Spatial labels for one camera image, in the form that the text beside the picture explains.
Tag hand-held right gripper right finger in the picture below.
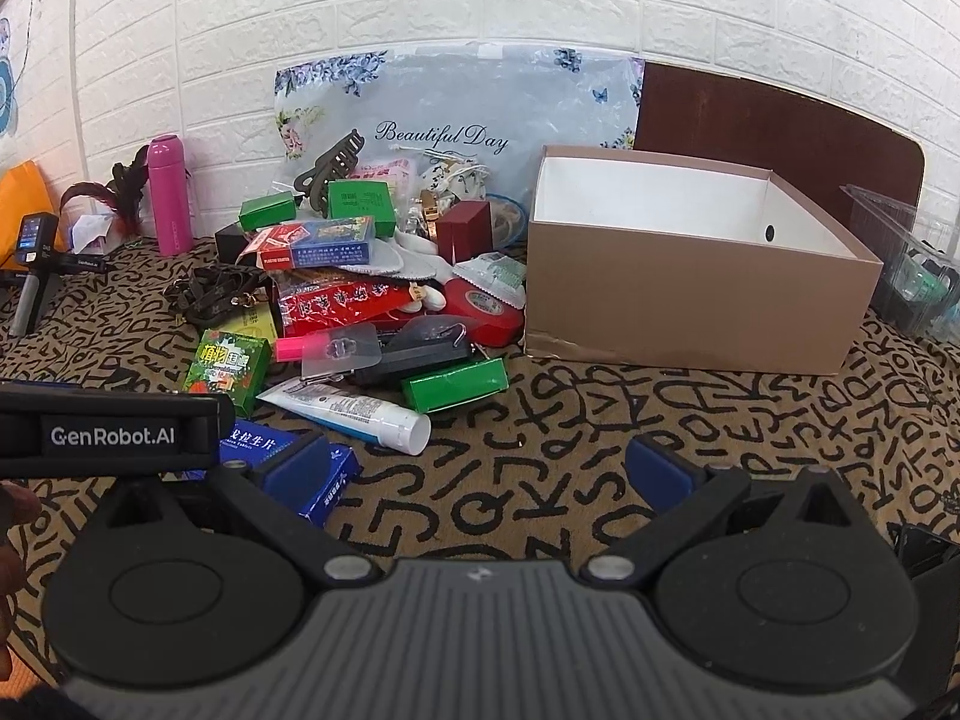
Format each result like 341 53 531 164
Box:
589 433 856 590

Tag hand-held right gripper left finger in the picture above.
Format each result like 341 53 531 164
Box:
105 433 380 590

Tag plant print green box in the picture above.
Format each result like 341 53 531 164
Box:
183 329 273 398

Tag long green box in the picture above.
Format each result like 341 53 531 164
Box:
400 355 510 414

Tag brown cardboard box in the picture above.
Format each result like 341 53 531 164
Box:
523 145 886 377

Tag person's left hand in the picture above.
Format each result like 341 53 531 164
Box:
0 484 40 685

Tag blue medicine box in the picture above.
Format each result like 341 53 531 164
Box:
182 423 365 530

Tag white toothpaste tube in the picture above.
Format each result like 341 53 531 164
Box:
256 378 433 455

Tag letter print table cloth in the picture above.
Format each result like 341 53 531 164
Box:
0 236 960 691

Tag yellow green box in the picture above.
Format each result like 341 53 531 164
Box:
216 306 281 340

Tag black rectangular case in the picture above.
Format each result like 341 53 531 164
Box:
351 340 475 392

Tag red patterned packet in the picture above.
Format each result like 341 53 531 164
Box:
276 268 437 339

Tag white crumpled paper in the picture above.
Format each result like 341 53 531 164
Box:
70 214 115 253

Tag white oval capsules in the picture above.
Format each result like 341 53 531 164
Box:
403 283 449 314

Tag black box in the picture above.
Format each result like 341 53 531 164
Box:
214 223 250 264

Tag red blue playing card box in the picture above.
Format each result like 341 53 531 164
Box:
238 216 377 272

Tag white insole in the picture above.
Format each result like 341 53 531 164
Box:
336 231 453 280

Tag red tape roll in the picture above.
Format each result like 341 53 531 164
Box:
441 277 527 347

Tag pink thermos bottle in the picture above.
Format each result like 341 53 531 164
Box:
146 135 197 257

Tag dark feather duster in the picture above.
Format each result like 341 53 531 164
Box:
60 145 153 242

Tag orange bag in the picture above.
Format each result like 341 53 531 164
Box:
0 160 67 256

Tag small green box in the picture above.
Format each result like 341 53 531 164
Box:
239 193 296 234

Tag clear packet green contents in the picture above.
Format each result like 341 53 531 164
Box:
452 253 527 302

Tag dark red box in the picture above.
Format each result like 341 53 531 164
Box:
436 202 494 266

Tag dark hair claw clip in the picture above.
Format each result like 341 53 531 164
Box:
293 130 367 216

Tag pink white packet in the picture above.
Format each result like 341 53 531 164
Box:
351 157 422 205

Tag green plastic object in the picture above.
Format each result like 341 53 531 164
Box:
900 253 955 305

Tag clear plastic container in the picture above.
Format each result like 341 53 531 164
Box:
838 183 960 340

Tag black plastic object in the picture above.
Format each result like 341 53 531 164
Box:
889 240 960 331

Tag dark brown wooden board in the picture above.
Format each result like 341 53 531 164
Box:
634 60 928 242

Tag floral plastic bag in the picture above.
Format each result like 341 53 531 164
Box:
273 49 647 241

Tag black lanyard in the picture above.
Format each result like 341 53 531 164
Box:
168 265 275 329

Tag black handheld camera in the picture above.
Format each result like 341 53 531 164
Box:
0 213 115 336

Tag blue cord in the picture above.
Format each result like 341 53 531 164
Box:
486 194 530 250

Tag white cable bundle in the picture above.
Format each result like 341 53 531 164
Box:
418 160 490 205

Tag blue wall sticker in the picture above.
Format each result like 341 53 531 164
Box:
0 15 20 137

